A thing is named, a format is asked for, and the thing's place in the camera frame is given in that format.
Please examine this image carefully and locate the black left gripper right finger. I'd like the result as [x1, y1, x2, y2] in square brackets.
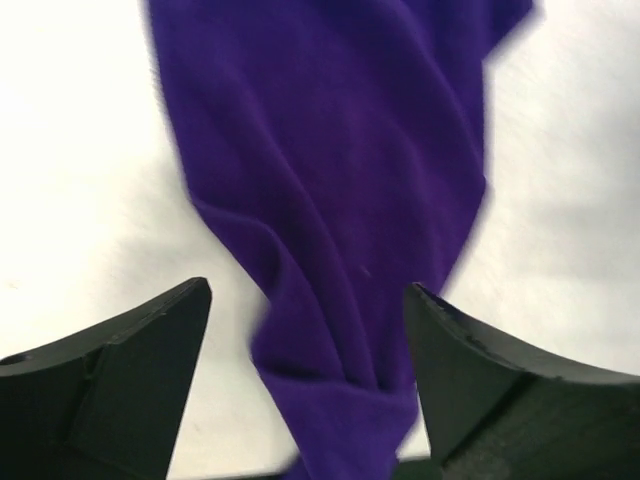
[404, 284, 639, 479]

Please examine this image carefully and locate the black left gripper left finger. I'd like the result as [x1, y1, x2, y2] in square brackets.
[1, 278, 211, 479]

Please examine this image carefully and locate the purple towel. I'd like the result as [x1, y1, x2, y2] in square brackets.
[148, 1, 532, 479]

